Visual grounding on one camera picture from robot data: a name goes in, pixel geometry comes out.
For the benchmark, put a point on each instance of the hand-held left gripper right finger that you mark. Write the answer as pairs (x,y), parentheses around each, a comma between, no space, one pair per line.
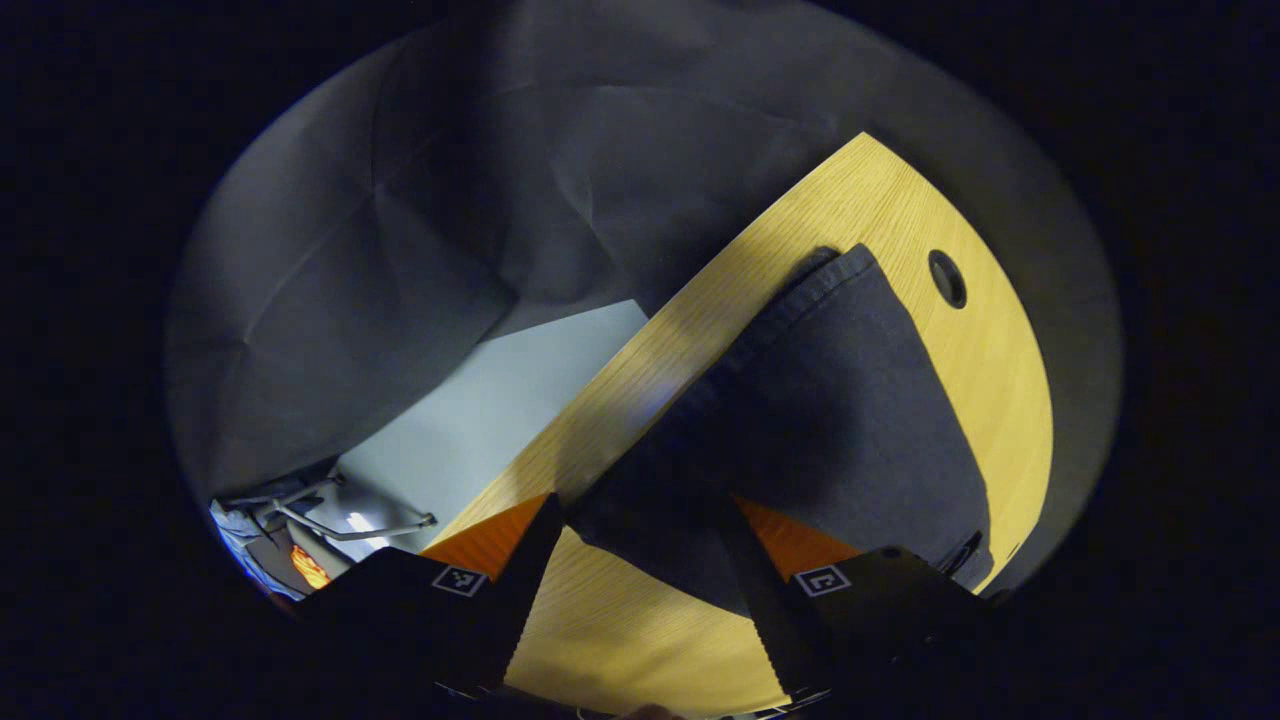
(765,590)

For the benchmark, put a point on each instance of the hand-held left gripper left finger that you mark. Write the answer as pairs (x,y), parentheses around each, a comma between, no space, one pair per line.
(515,590)

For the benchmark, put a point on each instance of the dark grey jeans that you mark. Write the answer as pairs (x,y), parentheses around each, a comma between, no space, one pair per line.
(830,400)

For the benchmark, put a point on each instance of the grey metal stand legs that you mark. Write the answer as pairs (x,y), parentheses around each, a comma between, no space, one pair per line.
(340,533)

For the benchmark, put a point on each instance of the small orange object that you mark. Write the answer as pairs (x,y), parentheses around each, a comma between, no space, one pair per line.
(308,568)

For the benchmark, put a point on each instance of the black backdrop cloth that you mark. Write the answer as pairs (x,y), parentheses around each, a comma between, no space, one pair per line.
(400,250)

